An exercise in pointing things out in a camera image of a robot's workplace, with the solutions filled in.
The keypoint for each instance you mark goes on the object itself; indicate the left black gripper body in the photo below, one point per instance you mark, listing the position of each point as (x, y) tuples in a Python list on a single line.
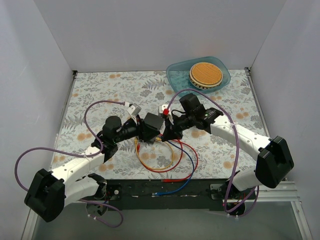
[(141, 130)]

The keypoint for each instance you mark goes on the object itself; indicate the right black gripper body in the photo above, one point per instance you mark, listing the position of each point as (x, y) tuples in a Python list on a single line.
[(171, 126)]

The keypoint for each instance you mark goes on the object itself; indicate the black network switch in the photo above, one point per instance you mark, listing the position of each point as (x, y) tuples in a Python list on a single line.
[(152, 117)]

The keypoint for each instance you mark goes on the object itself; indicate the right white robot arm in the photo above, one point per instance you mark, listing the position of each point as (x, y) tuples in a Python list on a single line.
[(272, 155)]

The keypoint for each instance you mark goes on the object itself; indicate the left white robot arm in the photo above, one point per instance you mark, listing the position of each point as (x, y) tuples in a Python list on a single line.
[(76, 169)]

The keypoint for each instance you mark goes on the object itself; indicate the floral table mat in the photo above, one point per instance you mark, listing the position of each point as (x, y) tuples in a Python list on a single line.
[(98, 95)]

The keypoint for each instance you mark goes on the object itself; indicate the woven round coasters stack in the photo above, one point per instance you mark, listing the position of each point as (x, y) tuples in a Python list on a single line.
[(205, 75)]

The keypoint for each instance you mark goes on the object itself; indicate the teal plastic container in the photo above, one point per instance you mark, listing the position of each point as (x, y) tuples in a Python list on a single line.
[(178, 75)]

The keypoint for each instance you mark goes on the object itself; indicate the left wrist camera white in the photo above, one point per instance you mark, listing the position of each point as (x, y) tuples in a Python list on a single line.
[(133, 109)]

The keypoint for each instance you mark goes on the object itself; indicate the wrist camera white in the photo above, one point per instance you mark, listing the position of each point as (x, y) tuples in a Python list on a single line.
[(133, 109), (165, 112)]

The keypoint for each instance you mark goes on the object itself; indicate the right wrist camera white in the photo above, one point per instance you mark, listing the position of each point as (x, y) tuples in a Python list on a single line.
[(165, 112)]

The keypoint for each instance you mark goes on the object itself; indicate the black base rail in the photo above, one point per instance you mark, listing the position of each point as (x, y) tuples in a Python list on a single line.
[(140, 194)]

